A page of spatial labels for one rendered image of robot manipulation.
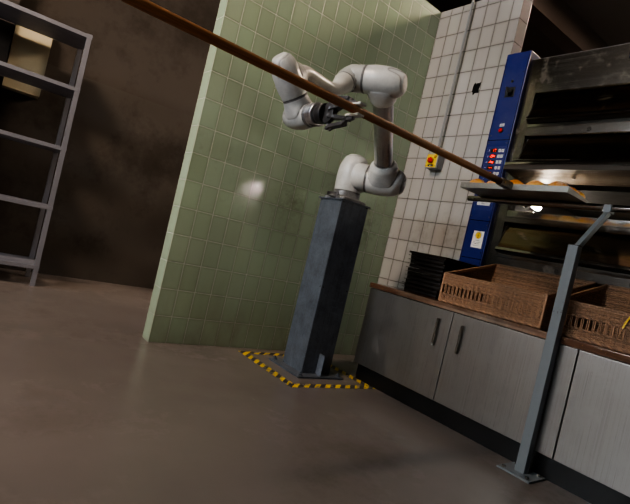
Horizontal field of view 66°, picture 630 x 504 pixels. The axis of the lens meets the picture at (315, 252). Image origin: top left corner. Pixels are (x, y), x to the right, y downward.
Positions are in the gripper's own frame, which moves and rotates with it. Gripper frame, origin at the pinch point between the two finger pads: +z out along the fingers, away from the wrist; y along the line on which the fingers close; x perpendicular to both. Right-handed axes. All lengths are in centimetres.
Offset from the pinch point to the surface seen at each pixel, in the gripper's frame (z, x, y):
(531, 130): -29, -155, -46
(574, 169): 8, -140, -19
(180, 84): -302, -42, -62
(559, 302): 38, -95, 48
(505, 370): 20, -100, 83
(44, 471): 3, 73, 119
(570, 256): 38, -95, 29
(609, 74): 7, -155, -75
